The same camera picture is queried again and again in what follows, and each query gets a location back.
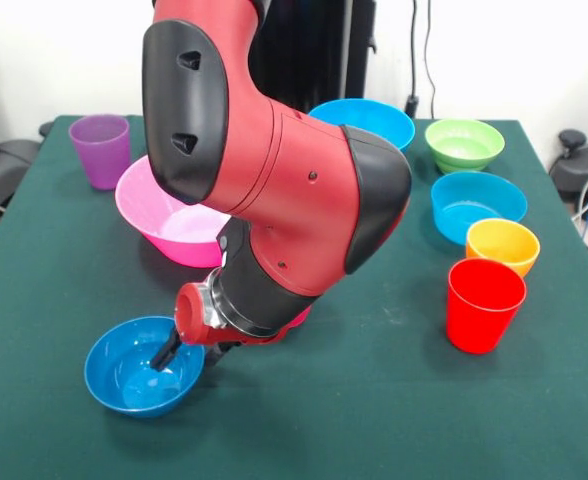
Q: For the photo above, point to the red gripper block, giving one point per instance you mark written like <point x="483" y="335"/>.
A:
<point x="191" y="315"/>

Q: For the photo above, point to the small dark blue plastic bowl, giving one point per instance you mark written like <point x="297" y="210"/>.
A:
<point x="124" y="385"/>

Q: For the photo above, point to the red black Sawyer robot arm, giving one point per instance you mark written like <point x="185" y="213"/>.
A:
<point x="284" y="165"/>

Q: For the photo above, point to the magenta plastic cup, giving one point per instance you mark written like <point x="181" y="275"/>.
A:
<point x="299" y="317"/>

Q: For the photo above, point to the large pink plastic bowl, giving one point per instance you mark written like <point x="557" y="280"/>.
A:
<point x="144" y="215"/>

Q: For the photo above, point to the dark green tablecloth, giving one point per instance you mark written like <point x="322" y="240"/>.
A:
<point x="374" y="425"/>

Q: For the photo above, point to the purple plastic cup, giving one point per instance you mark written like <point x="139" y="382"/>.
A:
<point x="101" y="160"/>

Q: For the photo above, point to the red plastic cup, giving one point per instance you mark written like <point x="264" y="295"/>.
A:
<point x="479" y="320"/>

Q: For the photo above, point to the large light blue plastic bowl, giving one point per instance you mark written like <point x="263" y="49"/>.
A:
<point x="374" y="120"/>

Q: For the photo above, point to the shallow light blue plastic bowl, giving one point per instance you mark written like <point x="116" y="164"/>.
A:
<point x="454" y="210"/>

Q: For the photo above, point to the orange plastic cup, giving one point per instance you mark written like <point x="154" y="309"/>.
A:
<point x="504" y="245"/>

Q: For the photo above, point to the green plastic bowl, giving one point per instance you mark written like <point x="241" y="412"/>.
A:
<point x="464" y="145"/>

